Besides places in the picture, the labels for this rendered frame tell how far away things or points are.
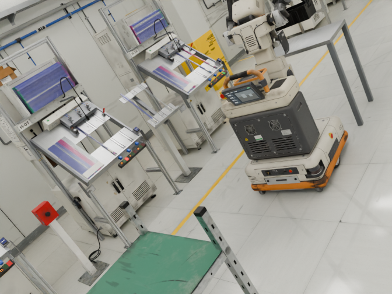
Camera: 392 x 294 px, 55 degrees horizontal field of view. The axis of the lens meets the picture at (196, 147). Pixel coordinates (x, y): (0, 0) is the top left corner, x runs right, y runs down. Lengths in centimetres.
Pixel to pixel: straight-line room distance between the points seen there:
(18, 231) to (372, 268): 408
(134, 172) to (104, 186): 36
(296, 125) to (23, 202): 362
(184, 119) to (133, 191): 105
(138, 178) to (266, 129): 166
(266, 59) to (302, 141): 68
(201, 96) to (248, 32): 187
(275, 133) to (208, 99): 204
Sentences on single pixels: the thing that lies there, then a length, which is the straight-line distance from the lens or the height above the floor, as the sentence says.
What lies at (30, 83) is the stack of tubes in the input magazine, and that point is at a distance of 369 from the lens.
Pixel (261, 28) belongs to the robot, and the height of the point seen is 116.
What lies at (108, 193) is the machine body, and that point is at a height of 40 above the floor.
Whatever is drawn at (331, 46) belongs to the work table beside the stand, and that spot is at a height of 74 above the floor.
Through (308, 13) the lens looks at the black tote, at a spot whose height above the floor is 105.
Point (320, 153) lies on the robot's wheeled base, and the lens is 278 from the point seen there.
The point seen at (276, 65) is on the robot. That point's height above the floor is 86.
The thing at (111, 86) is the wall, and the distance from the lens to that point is 580.
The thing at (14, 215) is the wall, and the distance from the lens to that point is 515.
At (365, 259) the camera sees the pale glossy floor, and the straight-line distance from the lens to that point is 230.
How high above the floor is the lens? 163
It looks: 21 degrees down
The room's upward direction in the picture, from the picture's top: 30 degrees counter-clockwise
